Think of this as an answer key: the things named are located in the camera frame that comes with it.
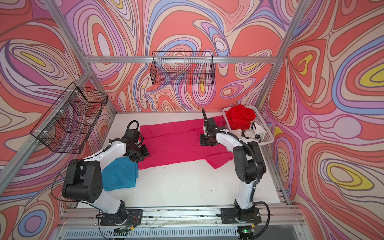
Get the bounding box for black wire basket wall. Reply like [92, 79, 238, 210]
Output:
[150, 50, 216, 86]
[30, 83, 108, 154]

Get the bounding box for red t shirt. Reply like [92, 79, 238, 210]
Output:
[225, 105, 256, 130]

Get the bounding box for white black garment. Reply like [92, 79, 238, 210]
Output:
[233, 123, 267, 143]

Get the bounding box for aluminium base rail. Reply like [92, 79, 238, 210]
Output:
[50, 205, 313, 240]

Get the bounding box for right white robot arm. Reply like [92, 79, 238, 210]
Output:
[200, 109, 271, 225]

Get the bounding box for black wire basket left wall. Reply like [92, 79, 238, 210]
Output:
[30, 83, 108, 154]

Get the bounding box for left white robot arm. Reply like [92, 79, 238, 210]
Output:
[62, 120, 150, 226]

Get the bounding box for aluminium frame profile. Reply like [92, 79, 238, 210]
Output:
[0, 0, 313, 196]

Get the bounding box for white plastic laundry basket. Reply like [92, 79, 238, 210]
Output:
[222, 106, 275, 146]

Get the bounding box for folded teal t shirt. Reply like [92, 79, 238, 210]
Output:
[102, 157, 139, 192]

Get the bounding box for black wire basket back wall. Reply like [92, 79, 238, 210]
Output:
[150, 50, 216, 86]

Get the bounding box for magenta t shirt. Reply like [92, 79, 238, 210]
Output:
[139, 119, 234, 170]

